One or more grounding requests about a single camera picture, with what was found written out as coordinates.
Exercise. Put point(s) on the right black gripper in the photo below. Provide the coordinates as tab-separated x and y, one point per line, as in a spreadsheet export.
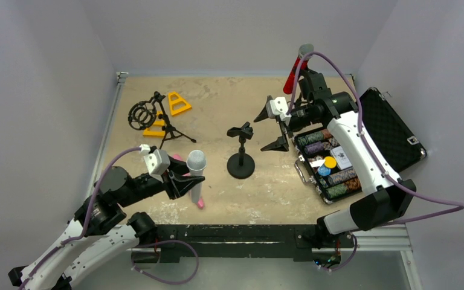
281	124

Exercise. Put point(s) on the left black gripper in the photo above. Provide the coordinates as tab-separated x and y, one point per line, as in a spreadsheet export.
168	182

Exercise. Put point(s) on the white toy microphone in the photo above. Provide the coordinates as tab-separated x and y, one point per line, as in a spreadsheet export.
196	163

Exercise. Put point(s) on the pink toy microphone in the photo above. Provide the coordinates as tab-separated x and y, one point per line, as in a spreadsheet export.
200	203

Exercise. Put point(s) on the black round-base mic stand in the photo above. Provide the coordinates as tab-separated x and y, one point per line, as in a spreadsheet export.
310	81

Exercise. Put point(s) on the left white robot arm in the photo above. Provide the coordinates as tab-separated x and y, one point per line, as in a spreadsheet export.
100	229

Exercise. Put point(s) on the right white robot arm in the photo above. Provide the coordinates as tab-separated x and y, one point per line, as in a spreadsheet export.
385	197

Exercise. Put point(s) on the black poker chip case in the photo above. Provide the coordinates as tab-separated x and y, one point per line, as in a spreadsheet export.
397	143

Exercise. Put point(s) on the blue poker chip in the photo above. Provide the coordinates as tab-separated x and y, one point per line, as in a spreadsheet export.
324	171

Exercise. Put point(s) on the yellow poker chip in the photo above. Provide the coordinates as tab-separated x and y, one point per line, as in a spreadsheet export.
330	162

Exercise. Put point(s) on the playing card deck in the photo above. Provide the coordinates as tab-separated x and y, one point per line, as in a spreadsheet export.
341	158

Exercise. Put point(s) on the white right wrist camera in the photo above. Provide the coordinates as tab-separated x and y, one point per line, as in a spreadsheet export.
278	107

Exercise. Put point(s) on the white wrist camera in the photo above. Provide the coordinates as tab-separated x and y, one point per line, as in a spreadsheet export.
278	107
156	160

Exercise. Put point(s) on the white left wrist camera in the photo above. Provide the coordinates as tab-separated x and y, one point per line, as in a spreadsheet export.
156	160

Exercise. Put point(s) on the yellow bracket near tripod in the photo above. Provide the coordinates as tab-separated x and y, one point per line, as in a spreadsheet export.
157	128

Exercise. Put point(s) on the yellow bracket at back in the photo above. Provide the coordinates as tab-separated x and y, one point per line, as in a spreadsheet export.
177	104

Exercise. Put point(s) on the black tripod shock-mount stand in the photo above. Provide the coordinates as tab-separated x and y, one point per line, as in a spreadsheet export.
144	114

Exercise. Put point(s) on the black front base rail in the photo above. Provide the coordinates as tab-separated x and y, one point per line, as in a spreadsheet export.
297	242

